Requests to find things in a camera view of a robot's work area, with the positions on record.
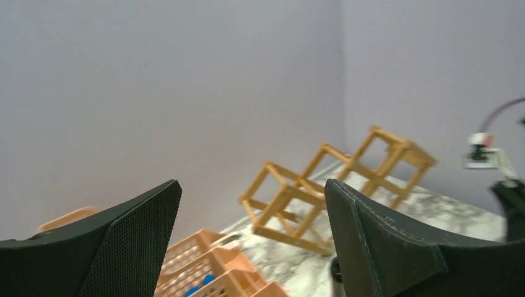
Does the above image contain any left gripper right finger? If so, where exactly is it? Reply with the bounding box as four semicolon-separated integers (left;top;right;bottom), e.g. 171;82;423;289
324;179;524;296

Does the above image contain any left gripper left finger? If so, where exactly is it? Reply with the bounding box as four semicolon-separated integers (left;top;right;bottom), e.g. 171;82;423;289
1;180;182;296

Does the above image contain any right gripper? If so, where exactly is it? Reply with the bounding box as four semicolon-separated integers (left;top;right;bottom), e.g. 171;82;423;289
490;179;524;241

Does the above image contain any wooden wine rack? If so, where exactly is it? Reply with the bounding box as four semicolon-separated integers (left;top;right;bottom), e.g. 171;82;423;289
238;126;437;256

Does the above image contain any peach plastic file organizer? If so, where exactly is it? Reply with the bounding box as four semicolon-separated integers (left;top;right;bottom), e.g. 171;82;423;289
36;206;290;297

